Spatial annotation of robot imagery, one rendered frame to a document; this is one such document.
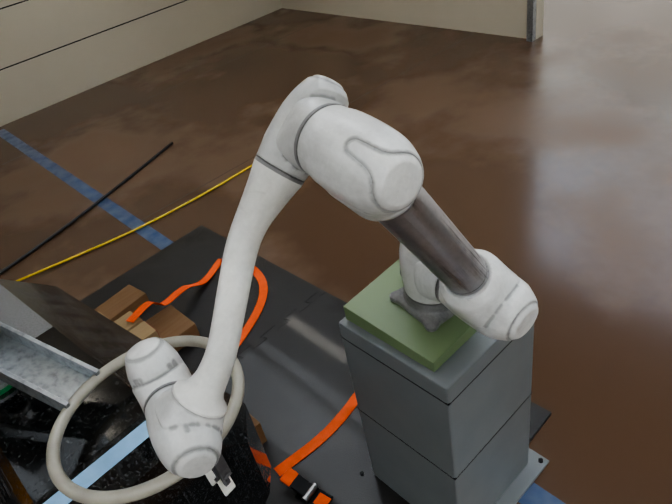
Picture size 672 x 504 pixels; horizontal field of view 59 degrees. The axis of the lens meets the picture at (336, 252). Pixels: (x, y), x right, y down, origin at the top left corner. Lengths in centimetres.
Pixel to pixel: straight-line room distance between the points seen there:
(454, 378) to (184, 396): 74
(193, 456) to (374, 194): 51
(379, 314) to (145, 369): 74
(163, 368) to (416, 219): 53
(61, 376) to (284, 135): 101
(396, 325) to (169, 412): 76
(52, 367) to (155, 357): 68
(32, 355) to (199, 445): 90
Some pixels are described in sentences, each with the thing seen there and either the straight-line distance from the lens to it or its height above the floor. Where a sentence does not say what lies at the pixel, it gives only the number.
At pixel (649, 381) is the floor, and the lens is 266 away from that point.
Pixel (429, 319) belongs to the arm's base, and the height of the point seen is 86.
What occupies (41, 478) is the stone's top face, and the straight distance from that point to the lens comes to 168.
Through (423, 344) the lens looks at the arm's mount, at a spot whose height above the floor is 84.
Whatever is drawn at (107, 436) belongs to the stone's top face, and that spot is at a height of 82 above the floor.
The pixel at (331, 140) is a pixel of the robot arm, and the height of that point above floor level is 158.
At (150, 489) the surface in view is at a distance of 137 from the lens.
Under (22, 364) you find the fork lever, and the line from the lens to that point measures 182.
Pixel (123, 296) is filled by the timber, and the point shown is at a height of 9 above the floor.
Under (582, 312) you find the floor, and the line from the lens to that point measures 288.
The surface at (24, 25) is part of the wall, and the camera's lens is 691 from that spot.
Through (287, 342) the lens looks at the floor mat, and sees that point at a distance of 284.
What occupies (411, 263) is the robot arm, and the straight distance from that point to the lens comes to 149.
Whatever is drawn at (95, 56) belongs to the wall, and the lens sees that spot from 716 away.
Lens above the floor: 198
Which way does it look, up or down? 37 degrees down
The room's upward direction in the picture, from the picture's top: 12 degrees counter-clockwise
